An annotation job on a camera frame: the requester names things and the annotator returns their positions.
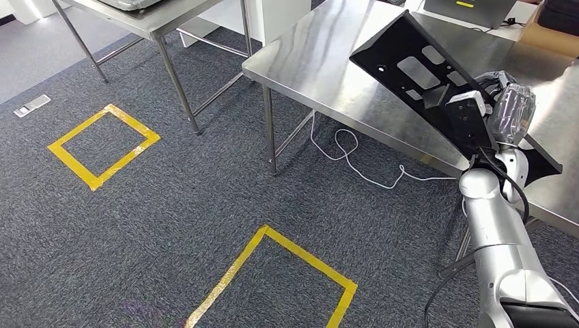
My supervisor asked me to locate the black plastic panel part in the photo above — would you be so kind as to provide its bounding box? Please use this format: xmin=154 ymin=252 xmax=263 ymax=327
xmin=349 ymin=10 xmax=563 ymax=187

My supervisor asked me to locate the stainless steel workbench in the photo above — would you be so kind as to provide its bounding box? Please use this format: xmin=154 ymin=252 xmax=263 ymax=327
xmin=242 ymin=0 xmax=579 ymax=281

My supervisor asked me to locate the yellow floor tape square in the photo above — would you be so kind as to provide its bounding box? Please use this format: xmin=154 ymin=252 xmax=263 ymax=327
xmin=47 ymin=104 xmax=161 ymax=192
xmin=184 ymin=225 xmax=358 ymax=328

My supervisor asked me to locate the stainless steel table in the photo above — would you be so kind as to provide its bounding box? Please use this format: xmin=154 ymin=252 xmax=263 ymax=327
xmin=49 ymin=0 xmax=254 ymax=136

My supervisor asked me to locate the grey metal tray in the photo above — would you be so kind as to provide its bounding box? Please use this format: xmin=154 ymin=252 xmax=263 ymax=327
xmin=97 ymin=0 xmax=164 ymax=12

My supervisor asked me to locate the grey case yellow label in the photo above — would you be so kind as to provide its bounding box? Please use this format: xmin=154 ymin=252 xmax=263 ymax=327
xmin=423 ymin=0 xmax=519 ymax=30

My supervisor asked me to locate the white desk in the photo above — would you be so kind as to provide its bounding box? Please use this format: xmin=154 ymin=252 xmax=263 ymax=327
xmin=404 ymin=0 xmax=541 ymax=42

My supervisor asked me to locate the silver floor outlet plate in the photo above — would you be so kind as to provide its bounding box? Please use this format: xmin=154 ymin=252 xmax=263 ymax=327
xmin=13 ymin=94 xmax=51 ymax=119

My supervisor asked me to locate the brown cardboard box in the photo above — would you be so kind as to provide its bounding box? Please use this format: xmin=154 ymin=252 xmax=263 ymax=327
xmin=518 ymin=4 xmax=579 ymax=59

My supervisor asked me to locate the black bag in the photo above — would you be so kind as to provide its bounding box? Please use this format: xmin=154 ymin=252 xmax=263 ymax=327
xmin=537 ymin=0 xmax=579 ymax=37

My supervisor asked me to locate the white floor cable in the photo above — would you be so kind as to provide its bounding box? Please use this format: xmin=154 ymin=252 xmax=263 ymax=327
xmin=309 ymin=111 xmax=457 ymax=190

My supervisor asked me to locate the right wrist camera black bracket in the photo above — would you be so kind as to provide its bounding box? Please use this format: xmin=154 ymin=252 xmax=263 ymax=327
xmin=445 ymin=90 xmax=498 ymax=159

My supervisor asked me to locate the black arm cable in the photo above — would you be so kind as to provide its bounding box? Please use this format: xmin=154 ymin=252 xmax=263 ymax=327
xmin=424 ymin=146 xmax=530 ymax=328

